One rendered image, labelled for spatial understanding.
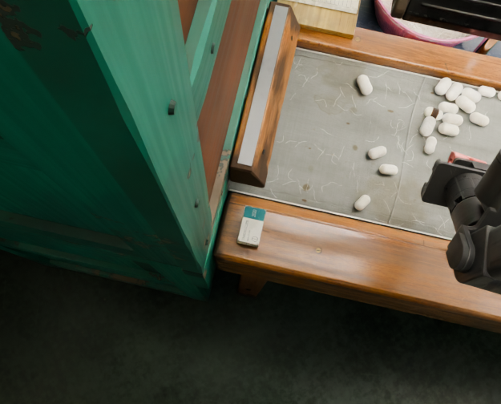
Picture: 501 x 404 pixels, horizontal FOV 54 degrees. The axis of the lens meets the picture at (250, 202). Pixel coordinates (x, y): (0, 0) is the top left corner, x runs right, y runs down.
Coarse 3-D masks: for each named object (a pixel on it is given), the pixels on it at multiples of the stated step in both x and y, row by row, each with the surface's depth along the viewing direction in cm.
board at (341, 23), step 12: (288, 0) 90; (360, 0) 91; (300, 12) 90; (312, 12) 90; (324, 12) 90; (336, 12) 90; (348, 12) 90; (300, 24) 90; (312, 24) 89; (324, 24) 89; (336, 24) 90; (348, 24) 90; (348, 36) 90
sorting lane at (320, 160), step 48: (288, 96) 90; (336, 96) 90; (384, 96) 90; (432, 96) 91; (288, 144) 87; (336, 144) 88; (384, 144) 88; (480, 144) 89; (240, 192) 84; (288, 192) 85; (336, 192) 85; (384, 192) 86
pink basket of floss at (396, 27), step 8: (376, 0) 93; (376, 8) 98; (384, 8) 92; (376, 16) 101; (384, 16) 95; (384, 24) 98; (392, 24) 94; (400, 24) 91; (384, 32) 101; (392, 32) 97; (400, 32) 94; (408, 32) 91; (416, 32) 91; (424, 40) 93; (432, 40) 91; (440, 40) 90; (448, 40) 90; (456, 40) 91; (464, 40) 91
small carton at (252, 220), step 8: (248, 208) 79; (256, 208) 79; (248, 216) 79; (256, 216) 79; (264, 216) 79; (240, 224) 79; (248, 224) 79; (256, 224) 79; (240, 232) 78; (248, 232) 78; (256, 232) 78; (240, 240) 78; (248, 240) 78; (256, 240) 78
